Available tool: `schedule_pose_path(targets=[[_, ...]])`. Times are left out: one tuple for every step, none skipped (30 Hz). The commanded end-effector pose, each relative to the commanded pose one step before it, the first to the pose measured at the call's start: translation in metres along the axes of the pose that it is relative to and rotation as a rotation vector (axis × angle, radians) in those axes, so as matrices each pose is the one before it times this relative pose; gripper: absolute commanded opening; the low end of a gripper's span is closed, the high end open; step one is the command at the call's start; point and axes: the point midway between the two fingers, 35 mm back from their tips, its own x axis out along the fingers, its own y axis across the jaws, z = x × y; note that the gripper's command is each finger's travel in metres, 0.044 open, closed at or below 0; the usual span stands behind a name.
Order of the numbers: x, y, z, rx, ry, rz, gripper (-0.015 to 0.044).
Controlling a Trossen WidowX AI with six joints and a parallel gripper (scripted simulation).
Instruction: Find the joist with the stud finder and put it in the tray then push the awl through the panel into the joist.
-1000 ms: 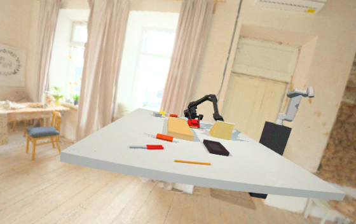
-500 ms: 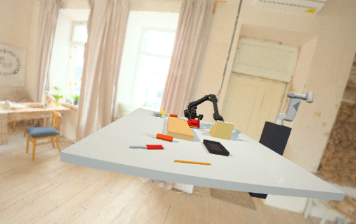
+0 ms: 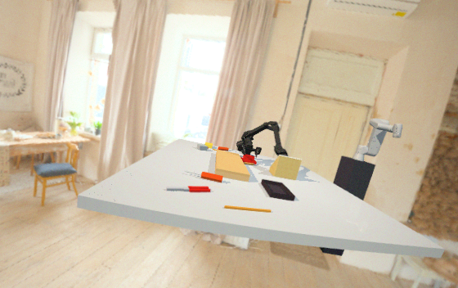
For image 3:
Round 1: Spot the tan panel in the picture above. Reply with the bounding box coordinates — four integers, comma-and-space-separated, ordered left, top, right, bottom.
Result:
215, 150, 250, 182

